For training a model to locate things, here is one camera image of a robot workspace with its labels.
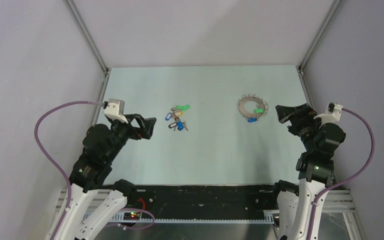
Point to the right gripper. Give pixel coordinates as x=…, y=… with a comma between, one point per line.
x=304, y=113

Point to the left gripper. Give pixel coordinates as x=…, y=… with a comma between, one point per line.
x=145, y=131

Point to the metal key ring disc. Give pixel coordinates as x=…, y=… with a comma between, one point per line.
x=248, y=102

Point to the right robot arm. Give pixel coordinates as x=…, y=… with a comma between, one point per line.
x=300, y=205

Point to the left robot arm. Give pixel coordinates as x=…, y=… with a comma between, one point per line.
x=101, y=146

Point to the blue outlined key tag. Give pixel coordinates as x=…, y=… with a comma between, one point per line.
x=168, y=116

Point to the black outlined key tag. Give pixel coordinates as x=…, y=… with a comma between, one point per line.
x=173, y=125

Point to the solid blue key tag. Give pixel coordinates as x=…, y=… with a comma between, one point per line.
x=180, y=126

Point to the blue tagged key on disc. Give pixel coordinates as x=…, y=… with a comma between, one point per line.
x=252, y=119

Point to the green key tag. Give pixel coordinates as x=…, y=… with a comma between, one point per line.
x=182, y=107

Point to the left controller board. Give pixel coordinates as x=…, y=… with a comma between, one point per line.
x=132, y=216

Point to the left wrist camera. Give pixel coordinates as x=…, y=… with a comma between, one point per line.
x=114, y=110

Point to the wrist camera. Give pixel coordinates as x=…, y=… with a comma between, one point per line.
x=114, y=110
x=332, y=114

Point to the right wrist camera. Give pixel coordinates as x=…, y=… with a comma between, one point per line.
x=332, y=114

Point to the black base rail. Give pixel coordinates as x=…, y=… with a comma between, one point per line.
x=207, y=202

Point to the right aluminium frame post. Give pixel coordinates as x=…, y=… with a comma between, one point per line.
x=322, y=30

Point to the aluminium frame post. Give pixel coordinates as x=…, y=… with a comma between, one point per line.
x=83, y=29
x=322, y=30

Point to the left aluminium frame post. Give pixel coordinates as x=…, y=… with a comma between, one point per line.
x=83, y=29

